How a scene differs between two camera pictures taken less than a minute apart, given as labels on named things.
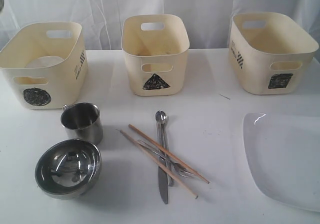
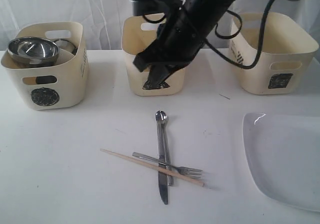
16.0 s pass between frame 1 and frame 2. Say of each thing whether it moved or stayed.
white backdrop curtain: stayed
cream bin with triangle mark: stayed
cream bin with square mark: stayed
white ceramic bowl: moved
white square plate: stayed
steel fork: moved
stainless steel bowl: moved
